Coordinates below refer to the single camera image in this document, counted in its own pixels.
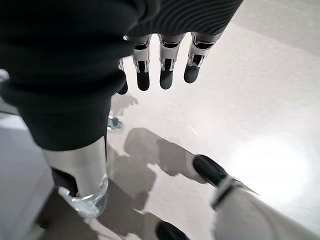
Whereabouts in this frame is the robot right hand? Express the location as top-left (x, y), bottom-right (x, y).
top-left (0, 0), bottom-right (245, 220)

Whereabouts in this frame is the cart caster wheel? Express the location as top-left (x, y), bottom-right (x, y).
top-left (107, 116), bottom-right (125, 132)

